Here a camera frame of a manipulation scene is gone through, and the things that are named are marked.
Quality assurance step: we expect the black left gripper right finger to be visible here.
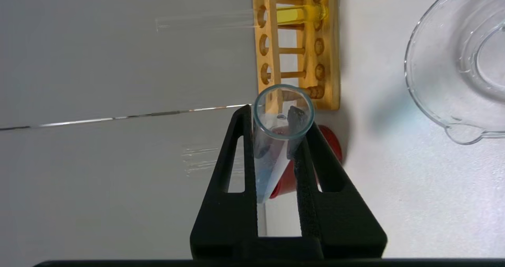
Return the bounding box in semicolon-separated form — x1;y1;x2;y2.
294;126;388;260

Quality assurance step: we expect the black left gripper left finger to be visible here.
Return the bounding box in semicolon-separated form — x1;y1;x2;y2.
191;105;259;260

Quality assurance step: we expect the glass test tube blue pigment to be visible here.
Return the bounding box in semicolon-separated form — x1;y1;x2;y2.
252;84;315;204

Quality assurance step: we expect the glass test tube yellow pigment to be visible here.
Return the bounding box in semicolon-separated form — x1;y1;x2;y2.
156;5;328;32

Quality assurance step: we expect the wooden test tube rack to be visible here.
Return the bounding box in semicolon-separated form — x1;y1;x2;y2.
252;0;340;110

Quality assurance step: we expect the dark red cup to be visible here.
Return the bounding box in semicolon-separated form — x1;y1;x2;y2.
268;125;343;200

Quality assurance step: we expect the clear glass dish with spout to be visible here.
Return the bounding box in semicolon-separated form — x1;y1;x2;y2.
404;0;505;145

